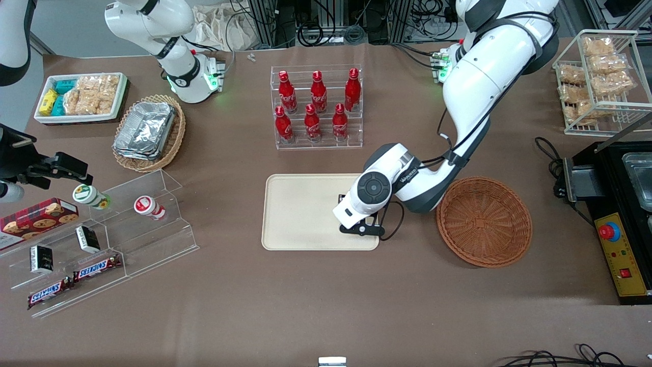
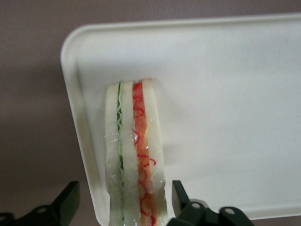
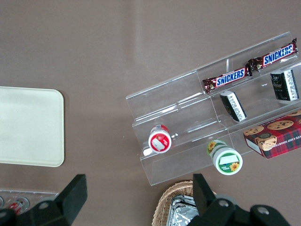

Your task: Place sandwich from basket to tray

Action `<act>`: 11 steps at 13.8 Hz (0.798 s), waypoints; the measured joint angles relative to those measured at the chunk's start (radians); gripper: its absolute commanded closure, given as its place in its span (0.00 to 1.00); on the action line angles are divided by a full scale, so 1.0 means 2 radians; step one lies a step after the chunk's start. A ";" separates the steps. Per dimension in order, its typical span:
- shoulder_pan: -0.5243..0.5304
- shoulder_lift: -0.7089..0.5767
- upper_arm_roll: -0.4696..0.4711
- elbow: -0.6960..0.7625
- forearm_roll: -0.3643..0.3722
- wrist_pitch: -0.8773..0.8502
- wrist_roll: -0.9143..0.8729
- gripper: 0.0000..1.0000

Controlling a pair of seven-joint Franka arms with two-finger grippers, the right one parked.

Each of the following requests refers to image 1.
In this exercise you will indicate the clear acrylic bottle rack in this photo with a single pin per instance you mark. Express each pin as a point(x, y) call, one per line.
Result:
point(316, 142)

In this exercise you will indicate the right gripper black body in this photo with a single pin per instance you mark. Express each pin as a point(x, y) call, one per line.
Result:
point(14, 153)

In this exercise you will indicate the green sunflower yogurt cup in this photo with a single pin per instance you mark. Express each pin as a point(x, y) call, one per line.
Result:
point(91, 196)

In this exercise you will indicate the aluminium foil container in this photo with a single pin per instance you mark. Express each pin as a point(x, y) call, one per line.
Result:
point(145, 127)
point(132, 153)

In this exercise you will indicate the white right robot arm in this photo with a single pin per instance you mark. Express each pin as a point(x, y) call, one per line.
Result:
point(153, 20)

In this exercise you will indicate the red tartan cookie box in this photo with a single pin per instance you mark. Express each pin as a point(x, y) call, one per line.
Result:
point(35, 216)

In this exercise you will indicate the steel pan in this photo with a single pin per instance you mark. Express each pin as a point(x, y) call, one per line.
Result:
point(641, 178)

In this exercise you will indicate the small white grey device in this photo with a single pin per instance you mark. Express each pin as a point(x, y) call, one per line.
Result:
point(332, 362)

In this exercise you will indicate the clear bag of rice crackers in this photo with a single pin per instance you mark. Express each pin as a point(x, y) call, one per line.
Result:
point(74, 102)
point(570, 74)
point(608, 63)
point(614, 83)
point(598, 46)
point(586, 111)
point(574, 94)
point(99, 103)
point(97, 81)

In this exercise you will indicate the small yellow snack box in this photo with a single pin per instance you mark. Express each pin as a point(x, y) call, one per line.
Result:
point(48, 100)

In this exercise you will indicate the yellow control box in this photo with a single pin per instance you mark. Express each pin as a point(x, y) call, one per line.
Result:
point(629, 255)

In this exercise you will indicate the red emergency stop button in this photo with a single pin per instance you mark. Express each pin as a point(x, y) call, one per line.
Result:
point(609, 232)

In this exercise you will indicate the small teal snack box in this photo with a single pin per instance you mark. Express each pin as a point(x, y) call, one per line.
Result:
point(65, 85)
point(58, 107)

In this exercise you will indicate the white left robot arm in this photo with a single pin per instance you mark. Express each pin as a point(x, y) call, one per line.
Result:
point(489, 76)

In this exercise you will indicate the red lidded yogurt cup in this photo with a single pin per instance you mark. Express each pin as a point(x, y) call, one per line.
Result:
point(149, 207)

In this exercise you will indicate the Snickers chocolate bar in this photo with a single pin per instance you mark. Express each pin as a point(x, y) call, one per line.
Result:
point(48, 293)
point(97, 267)

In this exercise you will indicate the wicker basket holding foil containers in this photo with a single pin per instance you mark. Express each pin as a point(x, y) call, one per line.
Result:
point(173, 137)

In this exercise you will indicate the cream plastic serving tray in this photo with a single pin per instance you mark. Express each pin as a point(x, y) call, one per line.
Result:
point(300, 214)

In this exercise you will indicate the white cloth bag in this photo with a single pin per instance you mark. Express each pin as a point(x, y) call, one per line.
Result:
point(224, 28)

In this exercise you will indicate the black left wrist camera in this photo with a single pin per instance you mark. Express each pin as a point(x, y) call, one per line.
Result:
point(362, 229)

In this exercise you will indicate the small black white carton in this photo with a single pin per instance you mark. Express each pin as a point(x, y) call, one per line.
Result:
point(87, 238)
point(42, 258)

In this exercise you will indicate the clear acrylic stepped shelf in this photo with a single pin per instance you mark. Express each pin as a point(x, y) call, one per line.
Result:
point(153, 239)

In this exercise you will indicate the empty round wicker basket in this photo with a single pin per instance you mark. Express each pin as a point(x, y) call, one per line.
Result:
point(484, 221)

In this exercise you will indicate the grey metal bar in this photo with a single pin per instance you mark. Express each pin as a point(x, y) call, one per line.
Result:
point(624, 135)

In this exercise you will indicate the black countertop appliance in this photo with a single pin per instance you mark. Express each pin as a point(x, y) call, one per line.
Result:
point(611, 178)

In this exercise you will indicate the white plastic snack bin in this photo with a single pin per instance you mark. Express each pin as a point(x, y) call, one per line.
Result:
point(119, 97)

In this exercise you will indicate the red cola bottle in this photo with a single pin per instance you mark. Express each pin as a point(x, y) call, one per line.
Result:
point(287, 92)
point(318, 92)
point(311, 122)
point(352, 89)
point(340, 122)
point(282, 125)

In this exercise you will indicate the aluminium frame rack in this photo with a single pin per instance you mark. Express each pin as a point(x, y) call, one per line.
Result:
point(265, 20)

